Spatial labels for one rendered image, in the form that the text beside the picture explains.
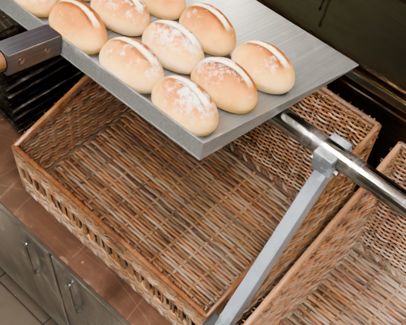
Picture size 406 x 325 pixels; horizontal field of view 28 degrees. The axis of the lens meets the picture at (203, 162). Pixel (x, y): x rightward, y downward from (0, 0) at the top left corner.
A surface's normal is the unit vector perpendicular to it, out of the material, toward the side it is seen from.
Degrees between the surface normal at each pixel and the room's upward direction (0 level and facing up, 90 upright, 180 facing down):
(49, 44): 90
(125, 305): 0
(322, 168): 90
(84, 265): 0
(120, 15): 52
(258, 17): 15
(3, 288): 0
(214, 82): 48
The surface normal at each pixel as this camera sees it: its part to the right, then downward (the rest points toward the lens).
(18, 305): 0.00, -0.61
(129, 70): -0.29, 0.13
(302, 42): 0.18, -0.73
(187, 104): -0.14, -0.11
